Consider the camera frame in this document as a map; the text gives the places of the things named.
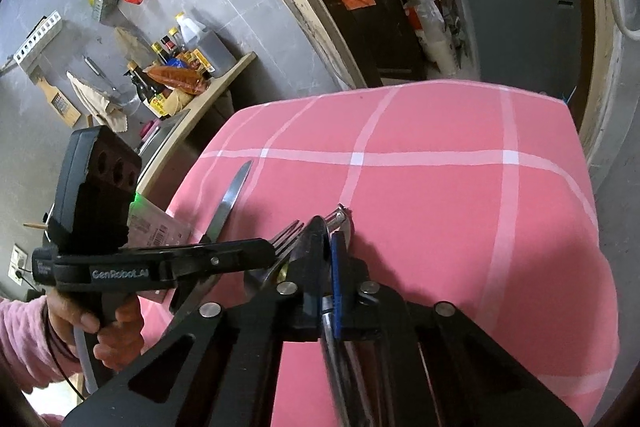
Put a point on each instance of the wooden chopstick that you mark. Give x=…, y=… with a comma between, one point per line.
x=35, y=224

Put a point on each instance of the person's left forearm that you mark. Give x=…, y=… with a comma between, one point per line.
x=25, y=342

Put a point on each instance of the red-capped sauce bottle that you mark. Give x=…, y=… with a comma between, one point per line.
x=168, y=44

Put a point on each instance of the wooden grater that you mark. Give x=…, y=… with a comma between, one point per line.
x=57, y=99

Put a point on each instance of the orange food packet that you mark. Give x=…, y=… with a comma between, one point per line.
x=177, y=79

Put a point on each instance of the white wall basket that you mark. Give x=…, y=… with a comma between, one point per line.
x=37, y=38

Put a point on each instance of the pink checked tablecloth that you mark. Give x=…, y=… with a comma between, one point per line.
x=450, y=232

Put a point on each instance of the yellow food packet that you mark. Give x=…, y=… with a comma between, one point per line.
x=177, y=102

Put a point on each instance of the pile of plastic bags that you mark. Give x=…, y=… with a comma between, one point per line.
x=435, y=32

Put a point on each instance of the yellow-capped sauce bottle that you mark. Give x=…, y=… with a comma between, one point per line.
x=160, y=53
x=176, y=38

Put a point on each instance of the sauce bottle with yellow label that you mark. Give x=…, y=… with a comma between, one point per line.
x=159, y=108

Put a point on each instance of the large dark oil jug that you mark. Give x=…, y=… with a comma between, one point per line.
x=207, y=49

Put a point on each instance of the dark pump-top sauce bottle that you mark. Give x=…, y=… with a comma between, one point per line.
x=145, y=82

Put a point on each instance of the hanging steel peeler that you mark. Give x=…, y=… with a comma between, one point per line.
x=100, y=74

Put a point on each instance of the beige hanging towel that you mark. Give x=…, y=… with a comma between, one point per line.
x=97, y=104

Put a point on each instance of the steel fork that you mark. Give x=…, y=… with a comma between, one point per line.
x=289, y=237

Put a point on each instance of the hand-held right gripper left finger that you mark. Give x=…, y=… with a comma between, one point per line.
x=310, y=277

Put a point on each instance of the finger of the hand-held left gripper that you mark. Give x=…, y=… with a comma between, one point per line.
x=192, y=294
x=225, y=259

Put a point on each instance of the person's left hand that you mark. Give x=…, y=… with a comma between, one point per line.
x=127, y=337

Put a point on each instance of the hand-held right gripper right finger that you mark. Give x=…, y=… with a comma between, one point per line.
x=337, y=277

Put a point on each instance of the grey cabinet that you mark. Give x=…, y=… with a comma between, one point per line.
x=515, y=2

